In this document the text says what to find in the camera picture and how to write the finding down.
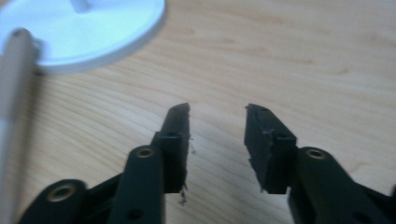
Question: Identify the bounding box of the white round lamp base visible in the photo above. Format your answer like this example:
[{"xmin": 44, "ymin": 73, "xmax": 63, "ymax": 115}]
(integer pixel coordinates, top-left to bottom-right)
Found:
[{"xmin": 0, "ymin": 0, "xmax": 167, "ymax": 75}]

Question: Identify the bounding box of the grey and white cylindrical pole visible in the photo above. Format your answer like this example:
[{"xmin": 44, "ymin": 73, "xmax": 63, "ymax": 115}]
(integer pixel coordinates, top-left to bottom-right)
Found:
[{"xmin": 0, "ymin": 27, "xmax": 41, "ymax": 224}]

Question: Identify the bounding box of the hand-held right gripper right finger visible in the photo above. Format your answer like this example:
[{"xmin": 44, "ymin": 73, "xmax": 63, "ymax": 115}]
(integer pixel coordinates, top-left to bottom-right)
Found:
[{"xmin": 244, "ymin": 103, "xmax": 387, "ymax": 224}]

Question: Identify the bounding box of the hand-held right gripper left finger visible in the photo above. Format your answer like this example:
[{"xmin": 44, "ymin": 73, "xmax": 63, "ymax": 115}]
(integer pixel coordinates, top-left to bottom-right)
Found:
[{"xmin": 106, "ymin": 102, "xmax": 191, "ymax": 224}]

